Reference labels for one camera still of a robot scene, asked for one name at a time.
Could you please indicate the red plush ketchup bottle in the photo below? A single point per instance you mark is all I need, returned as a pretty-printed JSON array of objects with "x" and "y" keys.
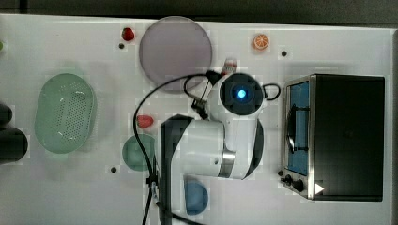
[{"x": 229, "y": 66}]

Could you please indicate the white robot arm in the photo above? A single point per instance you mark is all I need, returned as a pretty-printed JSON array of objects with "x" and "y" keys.
[{"x": 228, "y": 143}]

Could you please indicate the grey round plate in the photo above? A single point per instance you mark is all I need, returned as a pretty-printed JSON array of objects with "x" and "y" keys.
[{"x": 174, "y": 47}]

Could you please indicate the red plush strawberry near plate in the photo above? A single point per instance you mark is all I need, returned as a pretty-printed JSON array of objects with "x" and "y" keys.
[{"x": 128, "y": 34}]

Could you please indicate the red plush strawberry centre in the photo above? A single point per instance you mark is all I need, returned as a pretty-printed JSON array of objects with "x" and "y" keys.
[{"x": 144, "y": 121}]

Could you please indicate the green mug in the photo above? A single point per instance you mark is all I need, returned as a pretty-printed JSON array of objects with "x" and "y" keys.
[{"x": 132, "y": 153}]

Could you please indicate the blue mug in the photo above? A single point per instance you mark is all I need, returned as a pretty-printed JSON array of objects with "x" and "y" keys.
[{"x": 196, "y": 198}]

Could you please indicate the plush orange slice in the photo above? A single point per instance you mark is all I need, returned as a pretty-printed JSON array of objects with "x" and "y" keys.
[{"x": 260, "y": 42}]

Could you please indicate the green plastic colander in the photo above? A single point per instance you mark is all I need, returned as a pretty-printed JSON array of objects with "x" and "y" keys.
[{"x": 65, "y": 114}]

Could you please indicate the silver toaster oven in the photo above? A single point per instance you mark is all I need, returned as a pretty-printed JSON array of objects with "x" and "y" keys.
[{"x": 333, "y": 137}]

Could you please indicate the large black pan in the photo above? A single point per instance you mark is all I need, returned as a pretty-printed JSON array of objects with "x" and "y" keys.
[{"x": 13, "y": 145}]

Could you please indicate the small black pot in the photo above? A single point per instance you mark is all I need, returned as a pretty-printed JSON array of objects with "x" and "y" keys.
[{"x": 5, "y": 114}]

